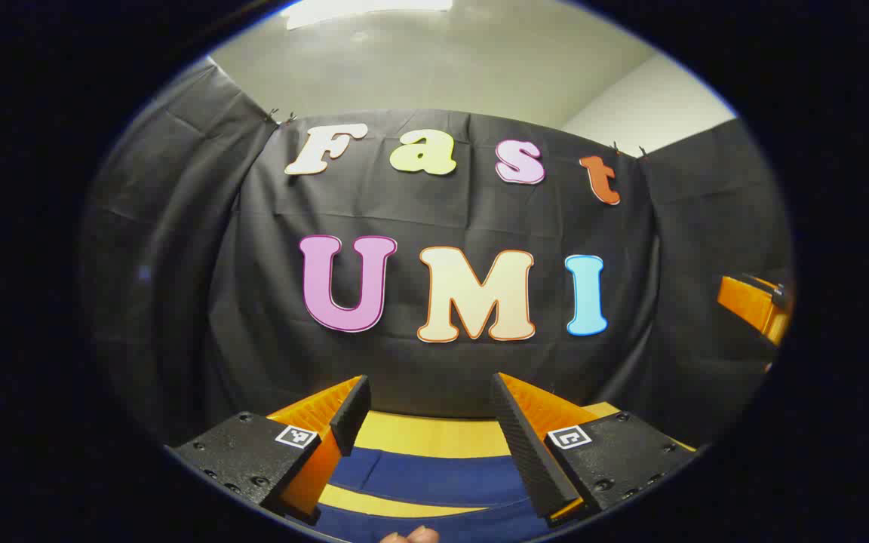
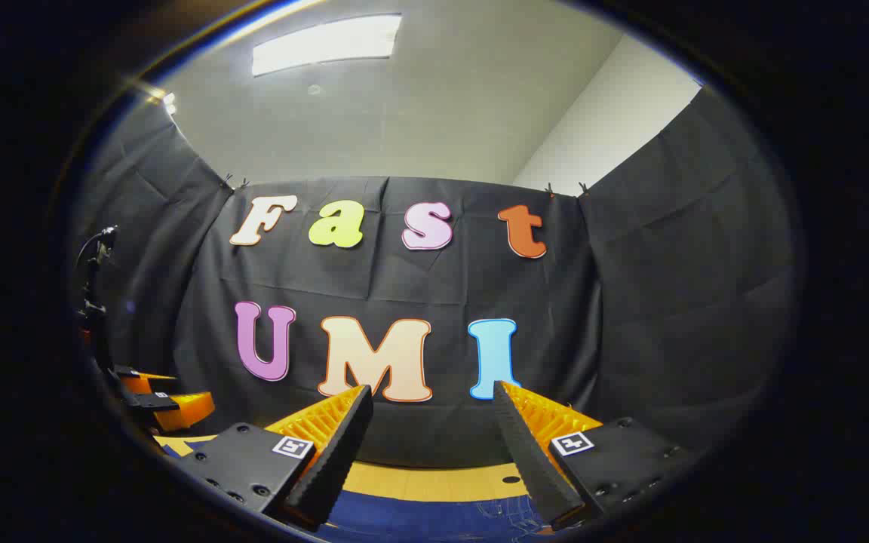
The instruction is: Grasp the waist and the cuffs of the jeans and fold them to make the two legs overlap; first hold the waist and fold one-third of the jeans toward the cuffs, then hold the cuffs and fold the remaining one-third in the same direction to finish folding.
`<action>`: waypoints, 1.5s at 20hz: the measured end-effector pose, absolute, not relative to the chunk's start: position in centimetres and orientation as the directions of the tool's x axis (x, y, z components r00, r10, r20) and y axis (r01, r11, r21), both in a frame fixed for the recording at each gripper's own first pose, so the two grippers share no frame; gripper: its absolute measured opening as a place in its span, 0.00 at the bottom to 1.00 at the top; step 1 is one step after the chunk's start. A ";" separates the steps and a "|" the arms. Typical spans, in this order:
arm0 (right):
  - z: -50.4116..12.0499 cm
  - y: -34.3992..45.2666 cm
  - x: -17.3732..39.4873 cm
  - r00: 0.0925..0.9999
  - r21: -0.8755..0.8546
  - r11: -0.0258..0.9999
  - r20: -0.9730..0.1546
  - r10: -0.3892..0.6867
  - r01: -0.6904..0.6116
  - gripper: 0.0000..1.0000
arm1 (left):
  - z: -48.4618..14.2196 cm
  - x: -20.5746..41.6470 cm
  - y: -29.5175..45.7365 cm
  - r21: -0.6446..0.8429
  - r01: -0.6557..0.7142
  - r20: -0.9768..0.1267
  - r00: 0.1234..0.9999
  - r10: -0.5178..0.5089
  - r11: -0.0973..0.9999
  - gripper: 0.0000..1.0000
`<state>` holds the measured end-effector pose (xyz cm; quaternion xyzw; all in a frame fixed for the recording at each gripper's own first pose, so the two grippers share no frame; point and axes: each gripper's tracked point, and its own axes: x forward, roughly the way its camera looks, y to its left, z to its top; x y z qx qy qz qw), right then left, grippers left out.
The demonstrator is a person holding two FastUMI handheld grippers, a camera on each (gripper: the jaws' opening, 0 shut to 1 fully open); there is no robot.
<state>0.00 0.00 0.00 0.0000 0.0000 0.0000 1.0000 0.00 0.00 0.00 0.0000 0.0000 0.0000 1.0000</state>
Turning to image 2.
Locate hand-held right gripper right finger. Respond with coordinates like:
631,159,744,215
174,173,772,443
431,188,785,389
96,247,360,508
493,381,699,532

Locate black backdrop cloth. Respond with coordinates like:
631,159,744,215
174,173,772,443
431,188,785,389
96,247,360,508
72,83,801,470

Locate blue jeans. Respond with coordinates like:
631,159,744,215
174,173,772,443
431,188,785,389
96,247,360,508
161,441,560,542

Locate rectangular ceiling light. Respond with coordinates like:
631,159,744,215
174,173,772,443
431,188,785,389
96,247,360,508
252,14,403,78

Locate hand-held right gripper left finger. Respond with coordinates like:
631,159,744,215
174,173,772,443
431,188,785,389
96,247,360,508
178,385,375,532

